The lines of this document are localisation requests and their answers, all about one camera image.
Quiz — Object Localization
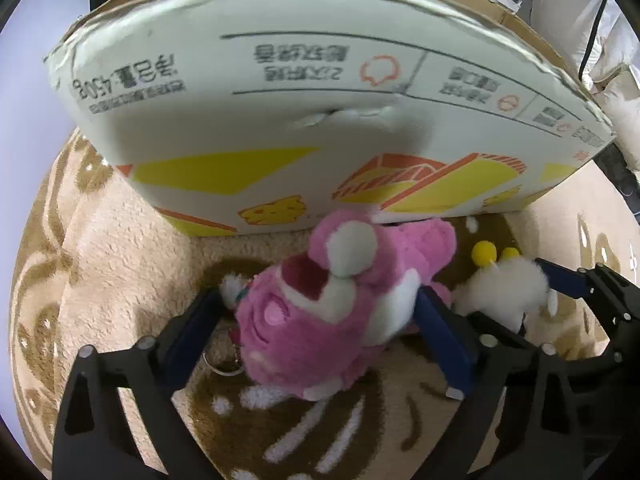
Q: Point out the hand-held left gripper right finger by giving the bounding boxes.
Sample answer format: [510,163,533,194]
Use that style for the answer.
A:
[417,287,587,480]

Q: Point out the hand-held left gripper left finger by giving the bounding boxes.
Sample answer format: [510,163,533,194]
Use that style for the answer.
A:
[52,287,236,480]

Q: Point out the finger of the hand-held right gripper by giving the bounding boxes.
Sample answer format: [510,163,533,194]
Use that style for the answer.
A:
[536,258,640,331]
[467,311,538,347]

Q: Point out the white fluffy plush toy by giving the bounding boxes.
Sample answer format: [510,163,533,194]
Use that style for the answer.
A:
[452,241,558,333]

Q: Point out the pink bear plush toy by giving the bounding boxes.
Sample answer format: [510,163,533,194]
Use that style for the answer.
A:
[220,209,458,402]

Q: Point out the printed cardboard box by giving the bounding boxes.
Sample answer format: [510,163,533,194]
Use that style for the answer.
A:
[42,0,617,237]

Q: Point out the beige patterned blanket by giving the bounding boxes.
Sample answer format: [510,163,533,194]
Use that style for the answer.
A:
[10,130,640,480]

